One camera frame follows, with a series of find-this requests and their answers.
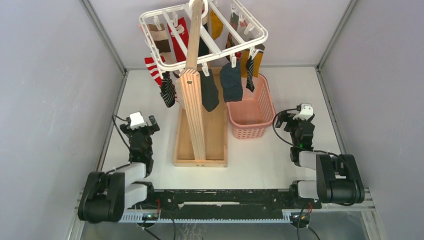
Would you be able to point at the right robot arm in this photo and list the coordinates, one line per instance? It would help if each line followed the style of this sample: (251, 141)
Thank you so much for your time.
(337, 178)

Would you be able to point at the argyle red yellow sock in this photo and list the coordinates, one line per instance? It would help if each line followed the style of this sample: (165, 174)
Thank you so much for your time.
(238, 27)

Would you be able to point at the black white striped sock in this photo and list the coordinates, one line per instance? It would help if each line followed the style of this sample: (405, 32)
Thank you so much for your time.
(167, 90)

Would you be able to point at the yellow brown striped sock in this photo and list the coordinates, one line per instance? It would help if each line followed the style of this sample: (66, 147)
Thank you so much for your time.
(256, 61)

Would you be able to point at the mustard yellow sock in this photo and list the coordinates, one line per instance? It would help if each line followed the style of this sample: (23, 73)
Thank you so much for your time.
(216, 25)

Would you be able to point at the white plastic sock hanger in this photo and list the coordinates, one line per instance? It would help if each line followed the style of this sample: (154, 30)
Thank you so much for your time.
(161, 16)

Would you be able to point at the red white striped sock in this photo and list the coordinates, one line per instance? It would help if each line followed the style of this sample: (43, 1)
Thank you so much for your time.
(157, 75)

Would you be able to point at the black mounting rail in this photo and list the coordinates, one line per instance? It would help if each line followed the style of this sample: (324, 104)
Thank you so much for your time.
(226, 204)

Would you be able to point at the wooden hanger stand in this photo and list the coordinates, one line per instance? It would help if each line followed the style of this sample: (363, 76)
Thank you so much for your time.
(201, 139)

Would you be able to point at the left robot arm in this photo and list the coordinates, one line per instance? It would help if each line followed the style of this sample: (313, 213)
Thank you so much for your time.
(107, 194)

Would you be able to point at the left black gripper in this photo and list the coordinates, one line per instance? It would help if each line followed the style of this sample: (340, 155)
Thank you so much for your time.
(127, 130)

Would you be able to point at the pink plastic basket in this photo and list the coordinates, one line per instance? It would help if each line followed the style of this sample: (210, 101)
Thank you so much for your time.
(253, 115)

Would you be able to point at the dark blue sock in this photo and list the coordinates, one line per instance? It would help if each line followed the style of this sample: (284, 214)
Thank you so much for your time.
(231, 82)

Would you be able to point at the brown beige block sock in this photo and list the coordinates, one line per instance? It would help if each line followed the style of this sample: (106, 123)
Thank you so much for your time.
(161, 40)

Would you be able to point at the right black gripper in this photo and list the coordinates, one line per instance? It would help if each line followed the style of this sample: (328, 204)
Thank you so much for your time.
(286, 116)

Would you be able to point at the black striped narrow sock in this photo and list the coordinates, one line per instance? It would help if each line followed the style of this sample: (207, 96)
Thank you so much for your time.
(250, 72)

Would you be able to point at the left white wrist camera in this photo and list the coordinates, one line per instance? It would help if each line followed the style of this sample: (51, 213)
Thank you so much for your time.
(136, 120)

